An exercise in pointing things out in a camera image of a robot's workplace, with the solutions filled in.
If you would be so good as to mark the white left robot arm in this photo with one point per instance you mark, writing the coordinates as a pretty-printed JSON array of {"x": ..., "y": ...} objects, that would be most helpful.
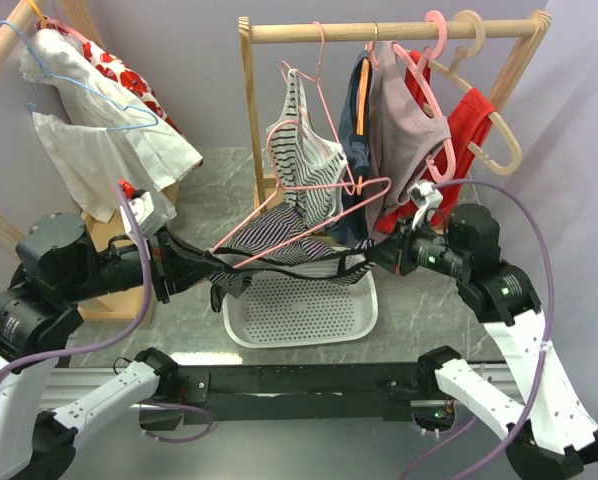
[{"x": 60, "y": 267}]

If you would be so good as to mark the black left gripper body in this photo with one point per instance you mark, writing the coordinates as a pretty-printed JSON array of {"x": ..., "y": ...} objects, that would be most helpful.
[{"x": 119, "y": 267}]

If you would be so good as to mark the wooden clothes rack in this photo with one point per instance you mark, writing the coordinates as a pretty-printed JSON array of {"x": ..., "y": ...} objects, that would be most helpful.
[
  {"x": 459, "y": 39},
  {"x": 30, "y": 186}
]

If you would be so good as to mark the black striped tank top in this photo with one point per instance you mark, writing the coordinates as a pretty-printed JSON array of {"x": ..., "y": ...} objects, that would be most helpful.
[{"x": 276, "y": 240}]

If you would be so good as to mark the white perforated plastic basket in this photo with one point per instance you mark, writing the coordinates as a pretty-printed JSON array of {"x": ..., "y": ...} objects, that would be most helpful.
[{"x": 278, "y": 311}]

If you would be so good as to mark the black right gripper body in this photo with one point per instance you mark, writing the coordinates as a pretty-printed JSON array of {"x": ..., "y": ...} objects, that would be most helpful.
[{"x": 431, "y": 252}]

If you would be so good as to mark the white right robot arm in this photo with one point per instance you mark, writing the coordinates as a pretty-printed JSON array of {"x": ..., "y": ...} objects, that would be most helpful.
[{"x": 548, "y": 434}]

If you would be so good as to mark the wooden clothes rack left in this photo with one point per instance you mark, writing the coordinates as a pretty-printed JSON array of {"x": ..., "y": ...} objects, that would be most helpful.
[{"x": 30, "y": 186}]

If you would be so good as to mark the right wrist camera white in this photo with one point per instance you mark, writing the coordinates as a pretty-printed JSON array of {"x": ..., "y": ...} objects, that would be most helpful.
[{"x": 426, "y": 197}]

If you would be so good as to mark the wooden clothes rack centre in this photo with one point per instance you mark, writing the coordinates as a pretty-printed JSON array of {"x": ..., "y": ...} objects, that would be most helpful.
[{"x": 459, "y": 39}]

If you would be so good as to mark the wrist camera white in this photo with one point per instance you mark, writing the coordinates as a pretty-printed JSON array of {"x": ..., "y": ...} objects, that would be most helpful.
[
  {"x": 426, "y": 197},
  {"x": 151, "y": 209}
]

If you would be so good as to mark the white striped tank top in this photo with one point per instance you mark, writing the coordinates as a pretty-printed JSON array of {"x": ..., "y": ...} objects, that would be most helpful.
[{"x": 309, "y": 166}]

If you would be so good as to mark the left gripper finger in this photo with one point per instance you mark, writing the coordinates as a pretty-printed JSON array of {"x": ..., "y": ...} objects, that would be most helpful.
[
  {"x": 181, "y": 254},
  {"x": 181, "y": 276}
]

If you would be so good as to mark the white dress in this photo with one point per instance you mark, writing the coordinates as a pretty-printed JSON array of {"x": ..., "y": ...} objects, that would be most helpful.
[{"x": 110, "y": 134}]

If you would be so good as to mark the red floral white garment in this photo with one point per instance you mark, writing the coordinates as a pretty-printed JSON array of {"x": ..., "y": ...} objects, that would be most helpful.
[{"x": 116, "y": 70}]

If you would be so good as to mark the beige wooden hanger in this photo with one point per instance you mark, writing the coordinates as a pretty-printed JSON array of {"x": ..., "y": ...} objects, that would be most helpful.
[{"x": 496, "y": 130}]

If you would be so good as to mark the red tank top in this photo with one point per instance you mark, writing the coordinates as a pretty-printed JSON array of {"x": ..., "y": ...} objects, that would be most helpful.
[{"x": 468, "y": 122}]

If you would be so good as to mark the navy blue tank top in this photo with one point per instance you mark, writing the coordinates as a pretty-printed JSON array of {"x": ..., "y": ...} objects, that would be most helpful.
[{"x": 352, "y": 228}]

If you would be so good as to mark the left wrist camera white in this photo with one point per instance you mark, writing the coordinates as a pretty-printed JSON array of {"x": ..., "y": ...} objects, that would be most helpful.
[{"x": 151, "y": 209}]

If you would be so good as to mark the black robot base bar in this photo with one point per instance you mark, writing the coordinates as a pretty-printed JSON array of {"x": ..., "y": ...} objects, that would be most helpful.
[{"x": 294, "y": 392}]

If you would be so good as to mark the mauve tank top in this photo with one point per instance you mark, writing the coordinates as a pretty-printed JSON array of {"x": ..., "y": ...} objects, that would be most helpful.
[{"x": 401, "y": 137}]

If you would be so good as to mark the orange plastic hanger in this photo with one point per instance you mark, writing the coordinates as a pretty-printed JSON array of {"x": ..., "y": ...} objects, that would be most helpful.
[{"x": 362, "y": 91}]

